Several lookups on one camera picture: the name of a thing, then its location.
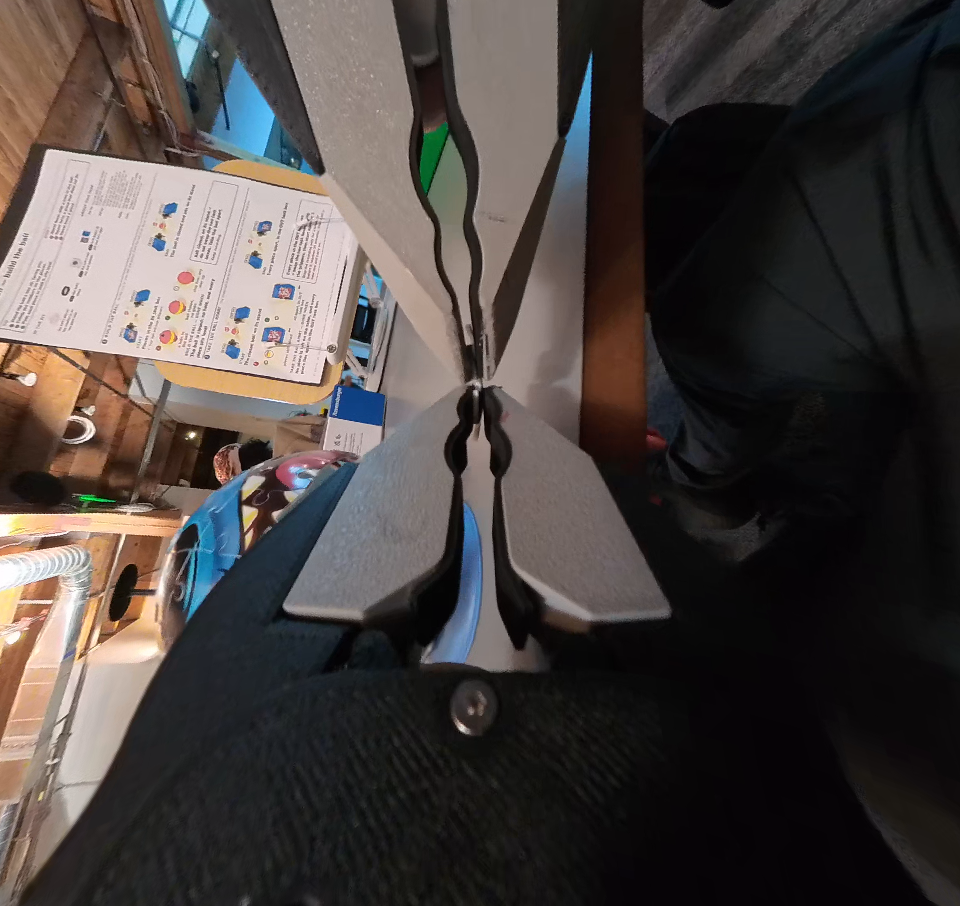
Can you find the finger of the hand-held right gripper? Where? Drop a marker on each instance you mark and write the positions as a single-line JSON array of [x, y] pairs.
[[510, 95], [360, 133]]

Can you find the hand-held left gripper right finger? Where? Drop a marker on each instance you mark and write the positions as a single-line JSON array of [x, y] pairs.
[[577, 538]]

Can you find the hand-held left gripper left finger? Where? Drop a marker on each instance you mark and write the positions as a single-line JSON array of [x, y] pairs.
[[382, 538]]

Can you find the blue puzzle ball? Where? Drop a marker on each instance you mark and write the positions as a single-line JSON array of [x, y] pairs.
[[217, 531]]

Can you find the blue puzzle piece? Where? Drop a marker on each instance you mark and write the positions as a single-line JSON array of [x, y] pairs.
[[475, 366]]

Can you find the printed cardboard puzzle box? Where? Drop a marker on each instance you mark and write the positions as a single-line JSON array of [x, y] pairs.
[[356, 422]]

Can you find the person's right hand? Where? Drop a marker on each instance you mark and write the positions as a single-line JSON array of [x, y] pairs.
[[433, 95]]

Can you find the green plastic bin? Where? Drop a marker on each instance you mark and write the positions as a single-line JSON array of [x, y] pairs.
[[433, 159]]

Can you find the wooden framed instruction board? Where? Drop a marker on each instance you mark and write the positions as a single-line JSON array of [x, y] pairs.
[[165, 268]]

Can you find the person's black shirt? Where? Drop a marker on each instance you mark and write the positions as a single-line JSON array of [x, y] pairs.
[[810, 396]]

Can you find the silver flexible duct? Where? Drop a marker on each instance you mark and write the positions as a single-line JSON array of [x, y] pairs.
[[37, 568]]

